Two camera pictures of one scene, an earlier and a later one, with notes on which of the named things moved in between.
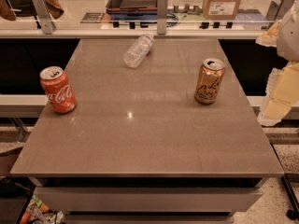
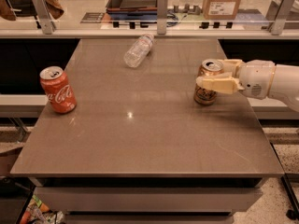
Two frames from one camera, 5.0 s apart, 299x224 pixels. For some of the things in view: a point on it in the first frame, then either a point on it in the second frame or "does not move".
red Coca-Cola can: (56, 86) does not move
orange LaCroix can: (209, 80) does not move
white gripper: (290, 35) → (256, 77)
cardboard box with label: (221, 2) does not move
